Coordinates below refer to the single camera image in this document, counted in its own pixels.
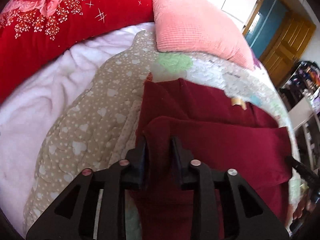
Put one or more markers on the wooden door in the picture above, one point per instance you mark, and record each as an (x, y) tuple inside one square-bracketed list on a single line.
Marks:
[(287, 50)]

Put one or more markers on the beige heart print quilt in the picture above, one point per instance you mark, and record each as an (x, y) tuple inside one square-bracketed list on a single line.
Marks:
[(95, 110)]

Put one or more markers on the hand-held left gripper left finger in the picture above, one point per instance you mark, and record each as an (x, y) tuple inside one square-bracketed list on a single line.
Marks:
[(142, 166)]

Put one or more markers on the white fleece blanket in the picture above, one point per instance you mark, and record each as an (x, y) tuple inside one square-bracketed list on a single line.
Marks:
[(37, 100)]

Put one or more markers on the red floral quilt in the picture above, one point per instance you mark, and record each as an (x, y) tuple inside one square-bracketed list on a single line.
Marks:
[(50, 30)]

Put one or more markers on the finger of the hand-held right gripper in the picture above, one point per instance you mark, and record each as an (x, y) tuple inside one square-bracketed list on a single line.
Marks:
[(301, 168)]

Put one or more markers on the pastel printed quilt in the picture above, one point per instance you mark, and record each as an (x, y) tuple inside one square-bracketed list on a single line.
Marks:
[(225, 67)]

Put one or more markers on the white rack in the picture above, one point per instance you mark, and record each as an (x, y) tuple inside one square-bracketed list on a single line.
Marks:
[(306, 120)]

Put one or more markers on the teal glass door panel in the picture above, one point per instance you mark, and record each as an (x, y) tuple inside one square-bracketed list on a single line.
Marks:
[(267, 22)]

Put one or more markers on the cluttered dark shelf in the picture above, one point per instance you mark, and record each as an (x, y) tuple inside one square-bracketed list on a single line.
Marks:
[(303, 77)]

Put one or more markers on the dark red garment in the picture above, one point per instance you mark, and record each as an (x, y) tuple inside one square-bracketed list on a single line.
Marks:
[(225, 140)]

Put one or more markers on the person's right hand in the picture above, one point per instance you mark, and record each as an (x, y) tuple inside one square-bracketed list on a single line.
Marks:
[(301, 211)]

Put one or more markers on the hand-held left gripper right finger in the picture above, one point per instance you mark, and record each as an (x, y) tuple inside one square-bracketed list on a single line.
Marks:
[(178, 166)]

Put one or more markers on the pink pillow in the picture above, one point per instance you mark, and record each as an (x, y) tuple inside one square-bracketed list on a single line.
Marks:
[(192, 25)]

